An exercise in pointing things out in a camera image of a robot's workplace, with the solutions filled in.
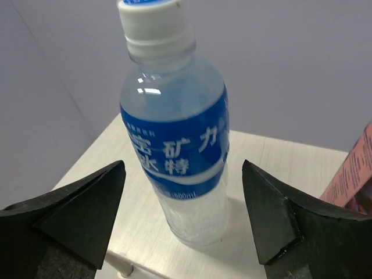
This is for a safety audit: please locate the grape juice carton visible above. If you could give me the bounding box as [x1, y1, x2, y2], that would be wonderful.
[320, 123, 371, 216]

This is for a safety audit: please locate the white two-tier shelf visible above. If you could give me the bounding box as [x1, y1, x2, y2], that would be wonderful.
[52, 114, 350, 278]

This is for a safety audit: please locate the blue label water bottle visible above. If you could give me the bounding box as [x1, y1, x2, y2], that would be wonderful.
[117, 1, 230, 247]

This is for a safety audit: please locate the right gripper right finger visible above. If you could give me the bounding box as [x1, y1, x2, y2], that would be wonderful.
[242, 160, 371, 278]

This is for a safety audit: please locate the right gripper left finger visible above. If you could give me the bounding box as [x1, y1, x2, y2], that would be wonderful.
[1, 160, 126, 278]

